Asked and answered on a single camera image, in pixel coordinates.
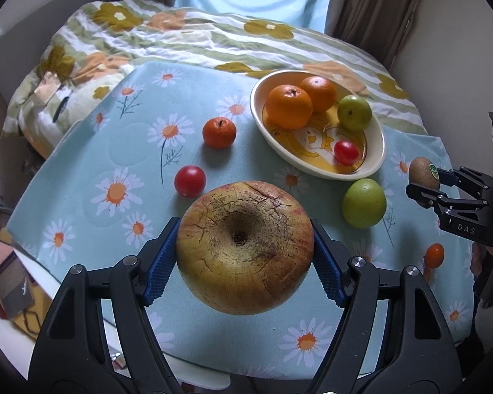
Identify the green apple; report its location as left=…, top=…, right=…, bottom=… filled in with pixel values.
left=337, top=95, right=373, bottom=132
left=342, top=178, right=387, bottom=229

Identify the large orange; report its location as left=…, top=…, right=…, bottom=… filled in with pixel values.
left=299, top=76, right=338, bottom=113
left=265, top=84, right=314, bottom=130

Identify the cream bowl with bear print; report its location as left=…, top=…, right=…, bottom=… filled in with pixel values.
left=250, top=70, right=387, bottom=180

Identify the red cherry tomato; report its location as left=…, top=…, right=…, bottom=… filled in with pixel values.
left=174, top=165, right=206, bottom=197
left=333, top=140, right=361, bottom=167

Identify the blue daisy tablecloth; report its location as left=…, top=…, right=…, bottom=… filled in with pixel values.
left=6, top=61, right=477, bottom=380

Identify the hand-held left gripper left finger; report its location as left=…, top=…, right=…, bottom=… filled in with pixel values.
left=28, top=217, right=181, bottom=394

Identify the large yellow russet apple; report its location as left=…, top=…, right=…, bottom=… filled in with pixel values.
left=176, top=181, right=315, bottom=316

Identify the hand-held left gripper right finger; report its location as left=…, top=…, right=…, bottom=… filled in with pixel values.
left=308, top=218, right=464, bottom=394

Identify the pink and brown box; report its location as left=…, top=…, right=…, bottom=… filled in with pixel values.
left=0, top=233, right=35, bottom=320

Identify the brown curtain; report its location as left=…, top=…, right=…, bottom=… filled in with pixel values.
left=324, top=0, right=432, bottom=68

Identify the striped floral quilt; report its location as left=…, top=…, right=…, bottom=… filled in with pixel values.
left=2, top=0, right=430, bottom=161

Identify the small tangerine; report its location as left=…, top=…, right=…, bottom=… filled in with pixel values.
left=202, top=117, right=237, bottom=149

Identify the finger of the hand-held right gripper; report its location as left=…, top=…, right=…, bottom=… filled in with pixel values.
left=406, top=183, right=489, bottom=215
left=437, top=166, right=493, bottom=198

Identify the brown kiwi with green sticker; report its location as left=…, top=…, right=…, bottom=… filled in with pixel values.
left=408, top=157, right=441, bottom=191

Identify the small orange cherry tomato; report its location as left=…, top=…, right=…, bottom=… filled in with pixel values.
left=424, top=243, right=445, bottom=269

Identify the person's right hand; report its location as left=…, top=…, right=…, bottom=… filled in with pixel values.
left=470, top=240, right=493, bottom=275

